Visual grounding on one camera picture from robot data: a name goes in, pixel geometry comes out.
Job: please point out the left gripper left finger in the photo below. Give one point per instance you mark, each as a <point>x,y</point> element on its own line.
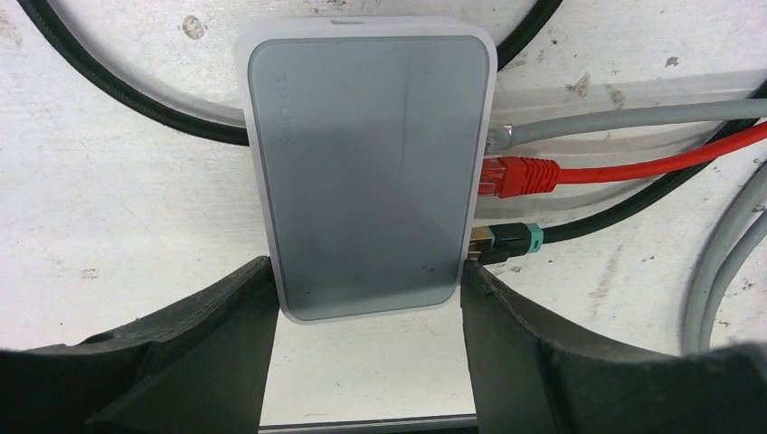
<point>199,365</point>

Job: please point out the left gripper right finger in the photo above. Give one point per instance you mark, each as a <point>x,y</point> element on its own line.
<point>533,371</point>

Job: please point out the white network switch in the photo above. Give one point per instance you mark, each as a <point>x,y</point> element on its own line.
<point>367,136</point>

